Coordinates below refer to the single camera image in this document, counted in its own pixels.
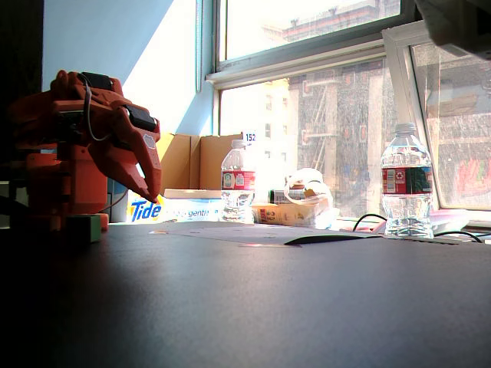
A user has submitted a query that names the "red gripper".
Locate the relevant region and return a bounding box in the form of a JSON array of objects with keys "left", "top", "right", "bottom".
[{"left": 86, "top": 79, "right": 163, "bottom": 203}]

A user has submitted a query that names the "green cube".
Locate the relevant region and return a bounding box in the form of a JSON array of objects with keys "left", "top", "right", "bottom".
[{"left": 67, "top": 214, "right": 103, "bottom": 243}]

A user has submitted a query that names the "numbered grid paper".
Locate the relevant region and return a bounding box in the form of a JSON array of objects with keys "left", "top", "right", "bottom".
[{"left": 149, "top": 224, "right": 381, "bottom": 246}]

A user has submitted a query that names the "Tide cardboard box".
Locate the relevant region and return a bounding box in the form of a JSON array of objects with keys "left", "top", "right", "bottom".
[{"left": 126, "top": 131, "right": 257, "bottom": 224}]

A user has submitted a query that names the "water bottle with red label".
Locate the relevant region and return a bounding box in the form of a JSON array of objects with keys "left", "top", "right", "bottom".
[{"left": 220, "top": 139, "right": 257, "bottom": 225}]

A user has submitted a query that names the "yellow printed package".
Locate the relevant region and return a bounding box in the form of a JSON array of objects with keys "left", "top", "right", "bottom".
[{"left": 252, "top": 202, "right": 327, "bottom": 227}]

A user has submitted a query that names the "clear plastic bag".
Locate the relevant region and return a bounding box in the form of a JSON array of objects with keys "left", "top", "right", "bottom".
[{"left": 251, "top": 167, "right": 341, "bottom": 230}]

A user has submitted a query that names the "building outside window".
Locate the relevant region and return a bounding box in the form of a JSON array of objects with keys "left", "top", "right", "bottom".
[{"left": 260, "top": 0, "right": 491, "bottom": 215}]

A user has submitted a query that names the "water bottle red-green label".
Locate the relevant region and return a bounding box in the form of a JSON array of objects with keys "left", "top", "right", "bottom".
[{"left": 380, "top": 122, "right": 434, "bottom": 239}]

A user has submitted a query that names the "open white window sash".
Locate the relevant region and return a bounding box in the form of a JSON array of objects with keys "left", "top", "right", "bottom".
[{"left": 381, "top": 18, "right": 491, "bottom": 225}]

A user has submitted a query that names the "thin gripper servo wire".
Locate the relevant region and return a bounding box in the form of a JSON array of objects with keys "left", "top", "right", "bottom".
[{"left": 78, "top": 72, "right": 116, "bottom": 142}]

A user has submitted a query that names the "window frame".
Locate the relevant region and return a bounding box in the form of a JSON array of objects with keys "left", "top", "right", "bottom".
[{"left": 205, "top": 0, "right": 423, "bottom": 215}]

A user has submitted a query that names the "black power cable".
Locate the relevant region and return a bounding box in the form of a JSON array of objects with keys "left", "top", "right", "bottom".
[
  {"left": 433, "top": 229, "right": 484, "bottom": 243},
  {"left": 351, "top": 213, "right": 388, "bottom": 232}
]

